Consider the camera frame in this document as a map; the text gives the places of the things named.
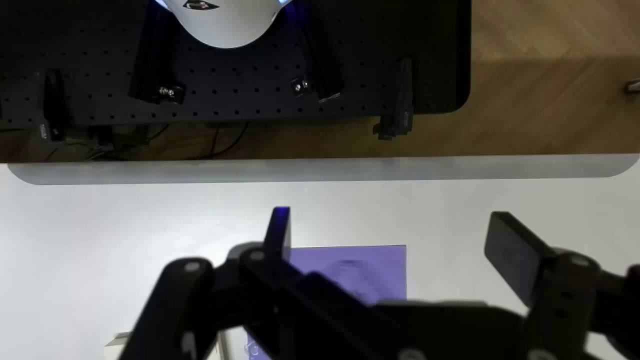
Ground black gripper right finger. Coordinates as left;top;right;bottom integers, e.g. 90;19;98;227
484;209;640;360

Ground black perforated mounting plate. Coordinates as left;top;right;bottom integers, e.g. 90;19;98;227
0;0;473;130

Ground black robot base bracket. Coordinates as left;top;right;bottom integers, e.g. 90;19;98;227
287;7;347;103
127;7;189;106

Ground black floor cables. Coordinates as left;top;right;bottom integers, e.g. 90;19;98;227
78;122;251;162

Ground purple mat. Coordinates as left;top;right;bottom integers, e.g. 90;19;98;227
246;243;407;360

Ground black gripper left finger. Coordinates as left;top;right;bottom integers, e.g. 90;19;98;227
118;206;402;360

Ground black table clamp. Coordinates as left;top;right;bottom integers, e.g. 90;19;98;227
370;55;415;141
37;68;71;144

